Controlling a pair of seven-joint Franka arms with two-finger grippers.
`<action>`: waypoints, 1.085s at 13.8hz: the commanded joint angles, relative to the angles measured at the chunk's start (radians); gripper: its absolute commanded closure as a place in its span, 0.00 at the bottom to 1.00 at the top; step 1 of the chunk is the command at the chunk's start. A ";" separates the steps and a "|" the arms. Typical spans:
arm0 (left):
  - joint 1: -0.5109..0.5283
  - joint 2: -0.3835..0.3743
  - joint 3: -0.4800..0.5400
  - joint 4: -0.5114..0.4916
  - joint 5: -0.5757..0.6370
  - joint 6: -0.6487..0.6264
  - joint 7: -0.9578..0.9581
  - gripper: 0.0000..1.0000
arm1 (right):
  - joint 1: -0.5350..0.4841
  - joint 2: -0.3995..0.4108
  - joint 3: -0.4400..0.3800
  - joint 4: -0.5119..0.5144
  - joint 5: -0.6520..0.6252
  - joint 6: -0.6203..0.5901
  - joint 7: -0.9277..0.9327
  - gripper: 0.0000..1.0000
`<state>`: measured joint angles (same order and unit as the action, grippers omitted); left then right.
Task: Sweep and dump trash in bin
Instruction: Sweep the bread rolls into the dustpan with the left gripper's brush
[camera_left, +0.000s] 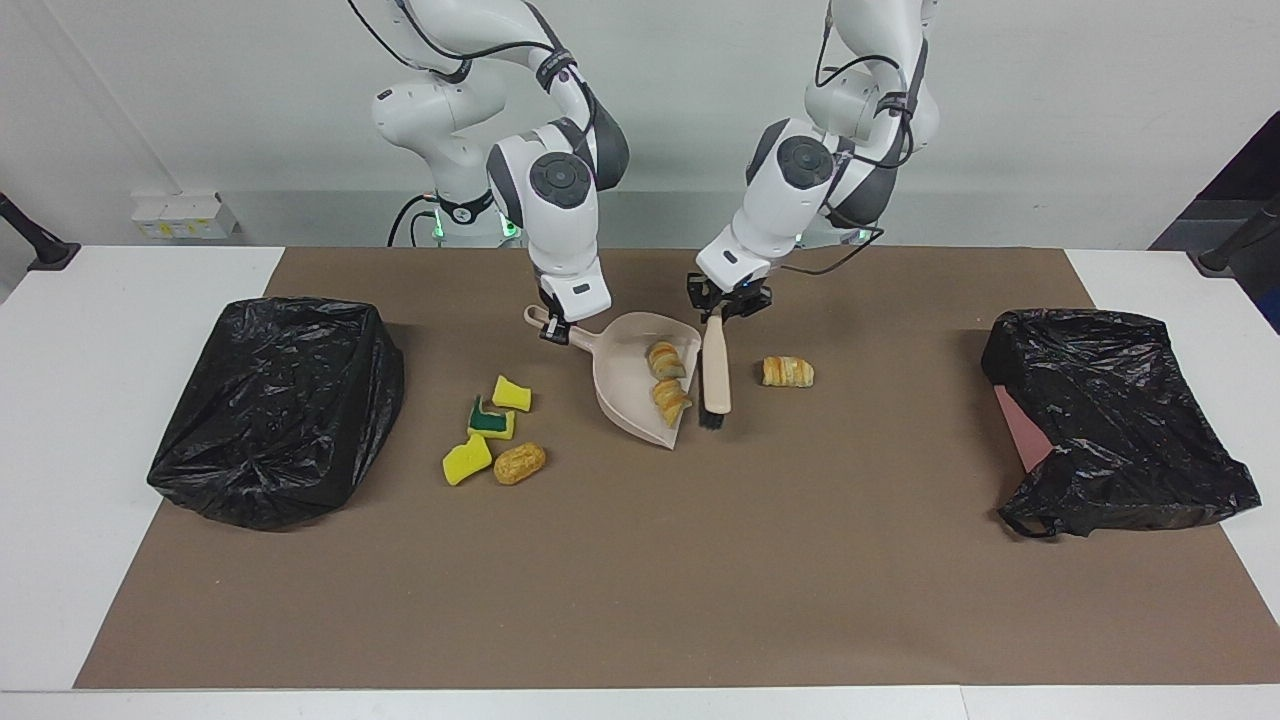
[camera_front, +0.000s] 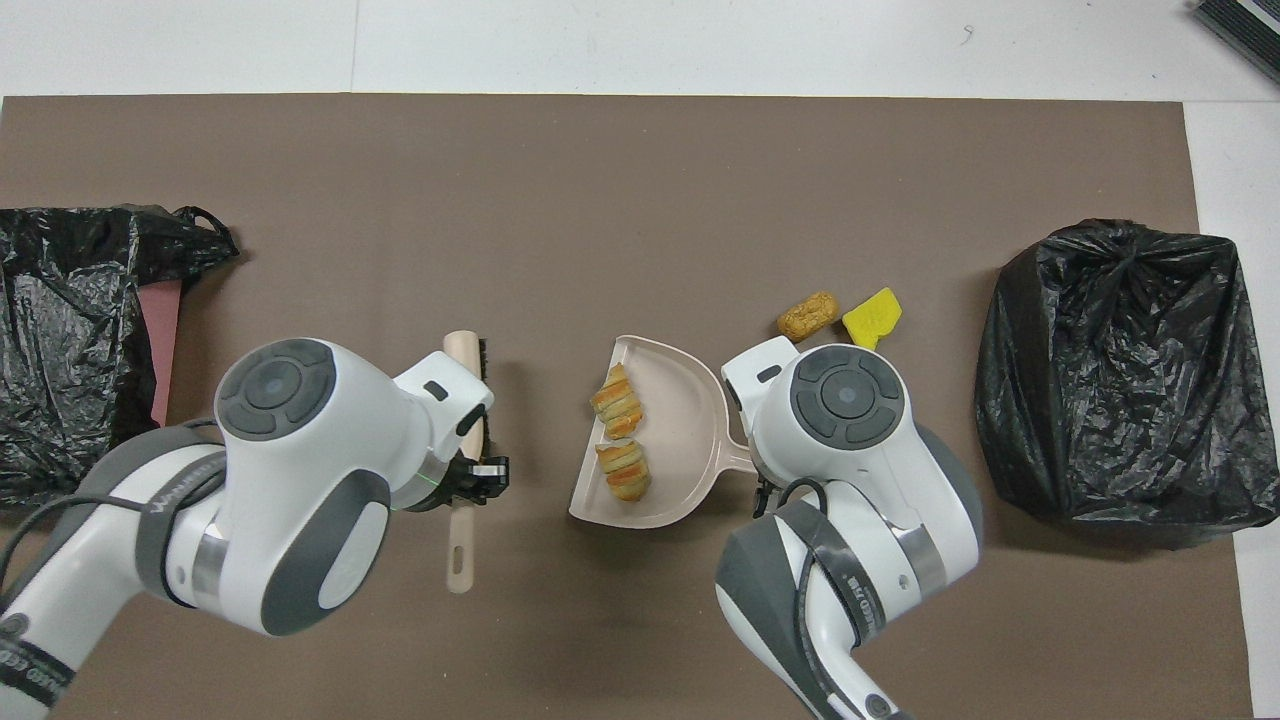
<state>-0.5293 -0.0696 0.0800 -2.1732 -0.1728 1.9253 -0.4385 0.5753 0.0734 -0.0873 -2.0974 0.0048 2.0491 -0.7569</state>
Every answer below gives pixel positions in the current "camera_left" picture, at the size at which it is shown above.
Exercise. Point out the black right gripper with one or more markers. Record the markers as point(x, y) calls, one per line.
point(550, 318)

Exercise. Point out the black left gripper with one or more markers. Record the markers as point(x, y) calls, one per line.
point(730, 295)

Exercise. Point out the yellow sponge piece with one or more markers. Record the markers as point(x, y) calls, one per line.
point(465, 460)
point(512, 394)

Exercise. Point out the croissant pastry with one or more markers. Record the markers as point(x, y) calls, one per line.
point(670, 402)
point(787, 372)
point(666, 360)

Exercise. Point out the beige plastic dustpan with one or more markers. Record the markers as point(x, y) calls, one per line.
point(625, 395)

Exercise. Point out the yellow sponge with green pad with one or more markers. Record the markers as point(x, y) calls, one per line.
point(492, 422)

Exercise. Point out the brown bread roll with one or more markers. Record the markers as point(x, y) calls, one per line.
point(519, 464)

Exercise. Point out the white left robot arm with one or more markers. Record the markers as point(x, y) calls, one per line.
point(800, 170)

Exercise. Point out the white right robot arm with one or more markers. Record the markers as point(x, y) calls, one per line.
point(560, 180)

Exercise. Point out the large bin with black bag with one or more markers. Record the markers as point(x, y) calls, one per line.
point(270, 410)

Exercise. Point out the pink bin box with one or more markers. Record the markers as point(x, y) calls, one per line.
point(1025, 430)

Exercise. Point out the black bag on pink bin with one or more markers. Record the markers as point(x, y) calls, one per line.
point(1130, 420)

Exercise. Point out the brown table mat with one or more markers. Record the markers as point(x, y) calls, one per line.
point(600, 620)

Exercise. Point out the dark background panel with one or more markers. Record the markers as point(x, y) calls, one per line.
point(1255, 175)

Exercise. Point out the white wall socket box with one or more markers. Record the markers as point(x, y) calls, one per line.
point(185, 218)

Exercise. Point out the black camera stand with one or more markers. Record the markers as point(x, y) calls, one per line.
point(40, 245)
point(1215, 260)

